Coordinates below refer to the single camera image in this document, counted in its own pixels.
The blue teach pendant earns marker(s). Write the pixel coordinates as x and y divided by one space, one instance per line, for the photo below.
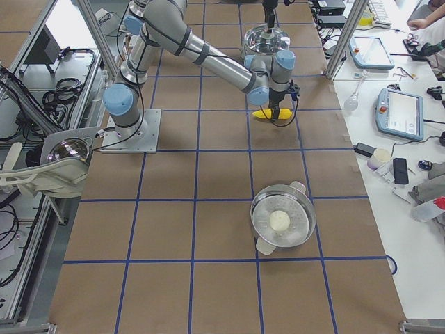
399 114
370 53

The far blue teach pendant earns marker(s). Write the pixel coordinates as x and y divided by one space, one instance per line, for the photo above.
370 53

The aluminium frame post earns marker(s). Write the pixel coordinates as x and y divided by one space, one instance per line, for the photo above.
346 34

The white steamed bun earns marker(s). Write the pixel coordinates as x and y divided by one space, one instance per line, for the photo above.
279 220

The black power adapter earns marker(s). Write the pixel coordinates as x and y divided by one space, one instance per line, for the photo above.
364 149

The grey cloth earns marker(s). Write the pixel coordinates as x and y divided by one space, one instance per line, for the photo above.
432 188

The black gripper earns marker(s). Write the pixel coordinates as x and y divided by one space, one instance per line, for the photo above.
276 97
268 14

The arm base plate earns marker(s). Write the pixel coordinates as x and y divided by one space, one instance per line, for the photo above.
140 138

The purple white cup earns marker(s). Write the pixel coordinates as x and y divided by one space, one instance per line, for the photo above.
378 158

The steel bowl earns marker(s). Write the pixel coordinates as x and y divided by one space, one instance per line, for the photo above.
70 147

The black remote control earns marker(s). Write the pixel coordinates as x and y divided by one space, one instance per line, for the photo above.
400 171

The glass pot lid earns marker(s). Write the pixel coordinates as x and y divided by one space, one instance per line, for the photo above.
267 39

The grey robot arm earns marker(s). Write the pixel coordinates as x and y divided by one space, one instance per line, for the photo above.
264 76
272 3

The near blue teach pendant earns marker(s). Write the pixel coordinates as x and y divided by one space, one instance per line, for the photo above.
399 114

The person hand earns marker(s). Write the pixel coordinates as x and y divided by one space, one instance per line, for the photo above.
417 24

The yellow corn cob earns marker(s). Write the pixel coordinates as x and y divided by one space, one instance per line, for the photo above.
270 114

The steel steamer pot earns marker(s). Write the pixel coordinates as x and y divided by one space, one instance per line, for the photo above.
290 198

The pale green electric pot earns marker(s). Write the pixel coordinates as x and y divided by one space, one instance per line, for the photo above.
266 45

